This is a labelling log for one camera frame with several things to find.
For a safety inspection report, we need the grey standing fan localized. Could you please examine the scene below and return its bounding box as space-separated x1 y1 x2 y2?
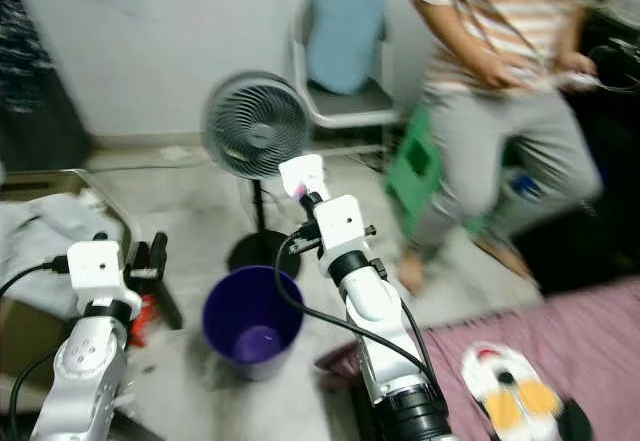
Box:
202 71 311 277

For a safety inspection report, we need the purple waste bin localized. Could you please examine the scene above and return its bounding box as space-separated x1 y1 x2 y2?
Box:
202 266 306 382

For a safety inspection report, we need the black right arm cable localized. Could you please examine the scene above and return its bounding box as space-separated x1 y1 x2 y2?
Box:
273 231 441 392

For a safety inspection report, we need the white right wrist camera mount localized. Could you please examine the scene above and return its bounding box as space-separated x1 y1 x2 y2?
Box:
315 197 369 277

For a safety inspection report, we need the brown cardboard box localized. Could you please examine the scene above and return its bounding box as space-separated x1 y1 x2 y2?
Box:
0 171 151 402

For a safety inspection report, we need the dark patterned garment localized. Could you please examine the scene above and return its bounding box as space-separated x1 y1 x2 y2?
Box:
0 0 91 172

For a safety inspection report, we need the small white packet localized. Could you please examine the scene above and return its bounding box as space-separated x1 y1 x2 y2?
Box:
278 155 326 202

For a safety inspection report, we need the green plastic stool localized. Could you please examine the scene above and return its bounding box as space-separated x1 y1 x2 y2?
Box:
385 101 446 237

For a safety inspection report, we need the mauve cartoon print blanket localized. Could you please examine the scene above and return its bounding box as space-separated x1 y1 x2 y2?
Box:
315 281 640 441

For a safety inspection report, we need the person in striped shirt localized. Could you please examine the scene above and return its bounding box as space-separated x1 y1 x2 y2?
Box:
395 0 606 297

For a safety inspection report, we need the white metal chair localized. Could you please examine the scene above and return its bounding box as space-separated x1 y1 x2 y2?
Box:
290 0 401 157

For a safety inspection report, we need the grey cloth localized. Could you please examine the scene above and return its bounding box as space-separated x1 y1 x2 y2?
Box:
0 196 131 292

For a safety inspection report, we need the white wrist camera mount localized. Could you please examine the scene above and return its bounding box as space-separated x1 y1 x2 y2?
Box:
315 197 369 277
67 241 131 307

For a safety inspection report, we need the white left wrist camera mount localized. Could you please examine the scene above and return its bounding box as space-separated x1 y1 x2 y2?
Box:
67 241 131 307

